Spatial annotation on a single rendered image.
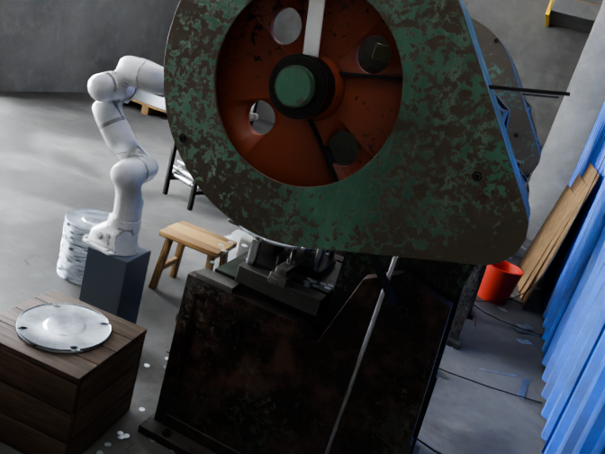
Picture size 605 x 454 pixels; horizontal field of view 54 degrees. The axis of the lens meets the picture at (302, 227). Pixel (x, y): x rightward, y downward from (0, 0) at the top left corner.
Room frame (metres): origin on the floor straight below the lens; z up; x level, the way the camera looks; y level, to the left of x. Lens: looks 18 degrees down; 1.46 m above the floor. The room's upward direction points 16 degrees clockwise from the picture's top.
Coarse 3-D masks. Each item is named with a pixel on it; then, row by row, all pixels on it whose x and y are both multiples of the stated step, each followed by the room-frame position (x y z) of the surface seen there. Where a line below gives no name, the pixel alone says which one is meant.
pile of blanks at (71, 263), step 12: (72, 228) 2.64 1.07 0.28; (72, 240) 2.63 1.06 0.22; (60, 252) 2.69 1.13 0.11; (72, 252) 2.63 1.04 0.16; (84, 252) 2.62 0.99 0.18; (60, 264) 2.68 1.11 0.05; (72, 264) 2.63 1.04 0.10; (84, 264) 2.63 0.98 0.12; (60, 276) 2.65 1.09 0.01; (72, 276) 2.62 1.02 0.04
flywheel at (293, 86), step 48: (288, 0) 1.61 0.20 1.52; (336, 0) 1.57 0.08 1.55; (240, 48) 1.64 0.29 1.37; (288, 48) 1.60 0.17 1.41; (336, 48) 1.56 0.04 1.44; (240, 96) 1.63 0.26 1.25; (288, 96) 1.44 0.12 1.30; (336, 96) 1.52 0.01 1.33; (384, 96) 1.52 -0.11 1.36; (240, 144) 1.62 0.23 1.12; (288, 144) 1.58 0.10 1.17
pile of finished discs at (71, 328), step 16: (48, 304) 1.79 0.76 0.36; (64, 304) 1.82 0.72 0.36; (32, 320) 1.67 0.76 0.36; (48, 320) 1.69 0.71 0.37; (64, 320) 1.71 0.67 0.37; (80, 320) 1.74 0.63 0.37; (96, 320) 1.78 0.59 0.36; (32, 336) 1.59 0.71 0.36; (48, 336) 1.61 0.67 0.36; (64, 336) 1.63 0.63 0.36; (80, 336) 1.66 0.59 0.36; (96, 336) 1.69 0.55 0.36; (64, 352) 1.56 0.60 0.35
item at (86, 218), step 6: (78, 210) 2.84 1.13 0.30; (84, 210) 2.86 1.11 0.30; (90, 210) 2.88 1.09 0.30; (96, 210) 2.90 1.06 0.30; (66, 216) 2.71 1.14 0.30; (72, 216) 2.73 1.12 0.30; (78, 216) 2.76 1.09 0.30; (84, 216) 2.77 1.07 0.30; (90, 216) 2.79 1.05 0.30; (96, 216) 2.81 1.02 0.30; (102, 216) 2.84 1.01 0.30; (72, 222) 2.66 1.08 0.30; (78, 222) 2.68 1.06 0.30; (84, 222) 2.70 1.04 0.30; (90, 222) 2.71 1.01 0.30; (96, 222) 2.73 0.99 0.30; (84, 228) 2.62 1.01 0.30; (90, 228) 2.66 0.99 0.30
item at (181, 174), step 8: (256, 104) 4.49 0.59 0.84; (168, 168) 4.36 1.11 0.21; (176, 168) 4.39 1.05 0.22; (184, 168) 4.37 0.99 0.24; (168, 176) 4.36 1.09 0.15; (176, 176) 4.34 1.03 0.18; (184, 176) 4.37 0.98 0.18; (168, 184) 4.37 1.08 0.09; (192, 184) 4.24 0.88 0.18; (192, 192) 4.16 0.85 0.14; (200, 192) 4.22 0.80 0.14; (192, 200) 4.16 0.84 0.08; (192, 208) 4.18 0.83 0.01
